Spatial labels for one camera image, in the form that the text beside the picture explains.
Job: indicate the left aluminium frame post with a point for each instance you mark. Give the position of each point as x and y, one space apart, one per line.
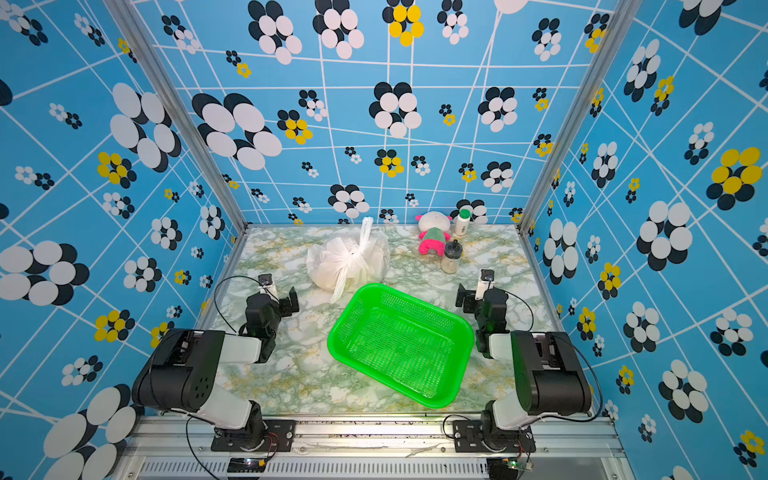
128 22

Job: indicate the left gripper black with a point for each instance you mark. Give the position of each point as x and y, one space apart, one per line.
285 303

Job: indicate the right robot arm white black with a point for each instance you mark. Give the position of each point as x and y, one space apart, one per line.
550 382

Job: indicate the aluminium frame post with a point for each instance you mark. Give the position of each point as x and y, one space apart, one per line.
620 23
128 22

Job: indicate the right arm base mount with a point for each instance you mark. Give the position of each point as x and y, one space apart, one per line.
477 436

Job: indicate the right aluminium frame post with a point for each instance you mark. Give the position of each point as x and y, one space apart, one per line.
620 23

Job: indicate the jar with black lid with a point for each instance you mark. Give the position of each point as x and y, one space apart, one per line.
452 255

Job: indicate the pink white plush toy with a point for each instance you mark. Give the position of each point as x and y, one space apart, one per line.
434 232

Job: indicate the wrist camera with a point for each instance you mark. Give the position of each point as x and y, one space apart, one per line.
265 280
487 276

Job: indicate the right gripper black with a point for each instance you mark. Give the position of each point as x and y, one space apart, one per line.
468 300

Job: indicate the white bottle green cap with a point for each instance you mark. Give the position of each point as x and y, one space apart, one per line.
461 222

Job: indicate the green plastic basket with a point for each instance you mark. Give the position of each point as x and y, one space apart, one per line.
409 345

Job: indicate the white plastic bag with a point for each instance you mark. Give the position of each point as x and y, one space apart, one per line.
346 263

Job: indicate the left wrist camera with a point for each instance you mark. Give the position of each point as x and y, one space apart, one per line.
265 280

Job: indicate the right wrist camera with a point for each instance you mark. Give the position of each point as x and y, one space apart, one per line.
487 276

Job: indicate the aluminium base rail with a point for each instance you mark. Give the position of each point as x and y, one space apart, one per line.
388 446

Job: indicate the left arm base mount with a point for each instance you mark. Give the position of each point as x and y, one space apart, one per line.
264 436

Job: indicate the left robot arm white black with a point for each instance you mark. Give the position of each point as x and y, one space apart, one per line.
180 375

